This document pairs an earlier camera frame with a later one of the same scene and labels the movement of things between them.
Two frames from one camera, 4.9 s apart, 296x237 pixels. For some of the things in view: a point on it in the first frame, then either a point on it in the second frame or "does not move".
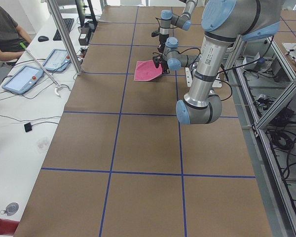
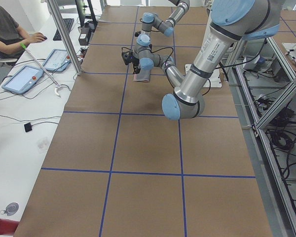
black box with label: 83,39 does not move
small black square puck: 27,127 does not move
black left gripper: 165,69 to 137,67
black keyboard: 69,22 does not move
